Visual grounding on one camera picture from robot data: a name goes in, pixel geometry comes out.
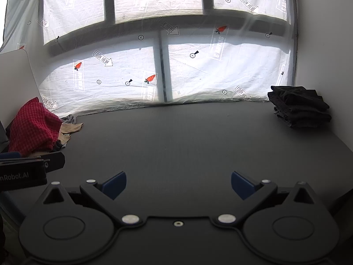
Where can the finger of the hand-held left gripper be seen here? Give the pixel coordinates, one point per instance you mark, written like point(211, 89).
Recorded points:
point(55, 161)

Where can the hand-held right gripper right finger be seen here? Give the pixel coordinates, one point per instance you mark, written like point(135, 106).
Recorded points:
point(242, 185)

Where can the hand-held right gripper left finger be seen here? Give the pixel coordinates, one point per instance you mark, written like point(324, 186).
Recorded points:
point(116, 184)

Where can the red checked cloth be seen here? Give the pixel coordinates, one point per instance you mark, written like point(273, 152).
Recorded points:
point(33, 128)

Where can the beige garment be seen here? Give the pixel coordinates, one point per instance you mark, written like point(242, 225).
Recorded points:
point(70, 128)

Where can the grey garment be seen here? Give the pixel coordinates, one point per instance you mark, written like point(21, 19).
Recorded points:
point(70, 119)

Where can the folded black garment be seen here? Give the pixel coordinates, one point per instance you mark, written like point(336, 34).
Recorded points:
point(306, 114)
point(303, 124)
point(297, 96)

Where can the white board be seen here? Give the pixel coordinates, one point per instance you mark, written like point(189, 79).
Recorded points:
point(16, 82)

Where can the carrot printed white sheet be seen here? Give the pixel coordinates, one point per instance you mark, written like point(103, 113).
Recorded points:
point(96, 5)

